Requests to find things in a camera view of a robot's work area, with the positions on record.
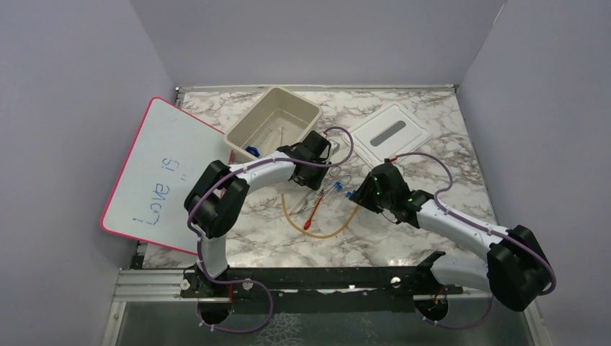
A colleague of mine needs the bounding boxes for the black table edge rail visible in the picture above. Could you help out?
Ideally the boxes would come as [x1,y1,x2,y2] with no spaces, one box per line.
[131,265,464,316]

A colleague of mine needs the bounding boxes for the red rainbow measuring spoon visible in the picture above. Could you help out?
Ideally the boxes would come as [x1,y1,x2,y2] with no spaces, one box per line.
[303,192,325,231]

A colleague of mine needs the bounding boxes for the yellow rubber tube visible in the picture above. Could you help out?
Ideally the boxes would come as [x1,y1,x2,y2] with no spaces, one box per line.
[280,193,360,239]

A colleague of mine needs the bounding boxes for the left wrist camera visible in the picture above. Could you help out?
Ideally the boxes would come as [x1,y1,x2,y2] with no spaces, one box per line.
[329,140,341,157]

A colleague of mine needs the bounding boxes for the white bin lid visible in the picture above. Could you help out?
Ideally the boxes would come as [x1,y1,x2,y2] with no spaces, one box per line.
[343,102,432,168]

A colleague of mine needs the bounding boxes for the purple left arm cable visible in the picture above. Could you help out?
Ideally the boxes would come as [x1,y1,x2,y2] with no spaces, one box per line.
[186,126,355,334]

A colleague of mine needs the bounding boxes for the beige plastic bin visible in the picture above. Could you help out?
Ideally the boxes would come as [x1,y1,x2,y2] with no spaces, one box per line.
[224,86,323,163]

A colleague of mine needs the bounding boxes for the pink-framed whiteboard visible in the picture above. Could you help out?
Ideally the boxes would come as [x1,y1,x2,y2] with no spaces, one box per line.
[100,97,232,254]

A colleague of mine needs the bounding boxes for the metal crucible tongs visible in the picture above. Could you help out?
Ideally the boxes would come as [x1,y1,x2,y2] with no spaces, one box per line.
[305,167,352,203]

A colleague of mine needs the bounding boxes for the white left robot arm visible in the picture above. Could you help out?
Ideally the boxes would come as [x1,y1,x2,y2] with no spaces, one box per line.
[184,131,333,296]

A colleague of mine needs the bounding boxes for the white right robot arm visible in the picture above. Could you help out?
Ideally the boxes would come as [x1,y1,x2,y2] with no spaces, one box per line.
[349,162,556,311]

